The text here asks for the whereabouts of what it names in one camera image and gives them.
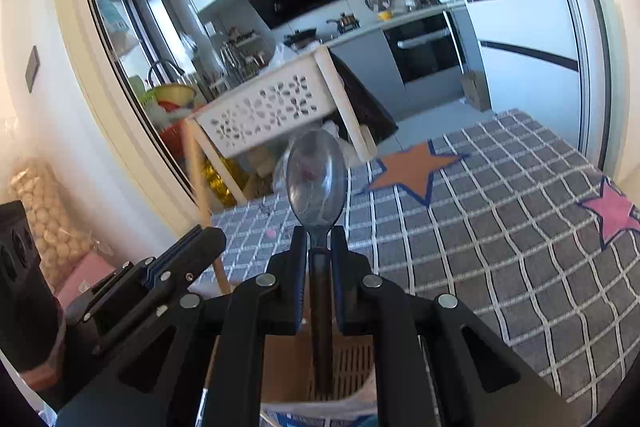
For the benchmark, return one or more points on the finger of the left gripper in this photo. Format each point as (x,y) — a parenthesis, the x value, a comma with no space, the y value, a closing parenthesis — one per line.
(112,308)

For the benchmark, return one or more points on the white plastic utensil holder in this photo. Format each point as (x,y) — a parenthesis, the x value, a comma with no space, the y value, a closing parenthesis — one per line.
(272,380)

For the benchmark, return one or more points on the pink plastic stools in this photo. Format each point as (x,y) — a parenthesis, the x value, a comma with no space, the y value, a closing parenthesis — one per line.
(90,270)

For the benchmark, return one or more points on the black cooking pot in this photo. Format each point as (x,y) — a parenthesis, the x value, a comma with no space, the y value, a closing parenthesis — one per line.
(345,23)

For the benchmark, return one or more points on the red plastic basket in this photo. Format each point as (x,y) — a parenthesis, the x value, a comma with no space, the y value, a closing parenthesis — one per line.
(172,138)

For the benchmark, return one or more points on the grey checkered tablecloth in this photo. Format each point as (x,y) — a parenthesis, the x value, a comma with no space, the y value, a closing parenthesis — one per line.
(541,245)

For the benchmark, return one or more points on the black built-in oven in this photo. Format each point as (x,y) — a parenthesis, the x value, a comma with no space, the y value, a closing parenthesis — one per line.
(425,47)

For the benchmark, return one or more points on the white refrigerator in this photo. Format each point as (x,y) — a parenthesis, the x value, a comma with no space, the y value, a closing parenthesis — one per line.
(530,59)

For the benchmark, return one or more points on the bag of puffed snacks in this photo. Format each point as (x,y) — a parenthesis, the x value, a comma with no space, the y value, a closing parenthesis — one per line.
(61,241)

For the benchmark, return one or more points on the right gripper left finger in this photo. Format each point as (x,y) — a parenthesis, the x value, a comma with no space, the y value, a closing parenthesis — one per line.
(176,359)

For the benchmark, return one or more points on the grey wall switch panel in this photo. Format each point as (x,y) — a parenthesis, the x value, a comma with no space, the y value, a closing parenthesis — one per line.
(32,68)

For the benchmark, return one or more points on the yellow basin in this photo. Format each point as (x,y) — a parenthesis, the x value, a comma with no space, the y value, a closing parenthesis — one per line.
(173,93)

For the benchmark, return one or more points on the cardboard box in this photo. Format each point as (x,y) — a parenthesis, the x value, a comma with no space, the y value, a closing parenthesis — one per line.
(475,90)

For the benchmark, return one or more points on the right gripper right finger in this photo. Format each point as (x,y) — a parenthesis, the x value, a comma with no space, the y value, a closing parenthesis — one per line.
(435,362)

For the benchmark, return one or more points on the white flower-cutout cart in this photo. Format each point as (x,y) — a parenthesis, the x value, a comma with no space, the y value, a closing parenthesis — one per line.
(280,101)

